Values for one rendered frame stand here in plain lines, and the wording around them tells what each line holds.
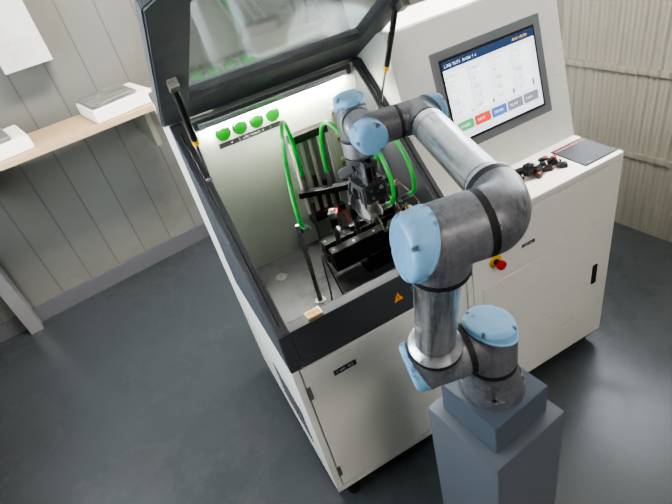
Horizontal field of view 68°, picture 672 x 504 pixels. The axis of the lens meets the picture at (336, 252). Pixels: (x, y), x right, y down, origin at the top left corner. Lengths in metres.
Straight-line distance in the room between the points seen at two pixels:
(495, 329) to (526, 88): 1.12
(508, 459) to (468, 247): 0.69
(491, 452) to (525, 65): 1.32
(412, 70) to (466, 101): 0.24
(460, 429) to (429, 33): 1.21
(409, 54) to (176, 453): 2.00
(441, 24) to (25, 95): 2.47
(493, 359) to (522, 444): 0.28
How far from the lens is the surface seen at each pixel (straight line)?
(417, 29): 1.76
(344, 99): 1.17
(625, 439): 2.38
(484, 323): 1.15
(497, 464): 1.33
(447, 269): 0.79
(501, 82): 1.95
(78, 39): 3.49
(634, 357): 2.65
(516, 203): 0.81
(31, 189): 3.63
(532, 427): 1.39
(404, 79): 1.73
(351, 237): 1.75
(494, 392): 1.26
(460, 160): 0.94
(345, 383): 1.73
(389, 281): 1.56
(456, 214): 0.77
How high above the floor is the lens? 1.95
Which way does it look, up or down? 36 degrees down
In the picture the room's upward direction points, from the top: 15 degrees counter-clockwise
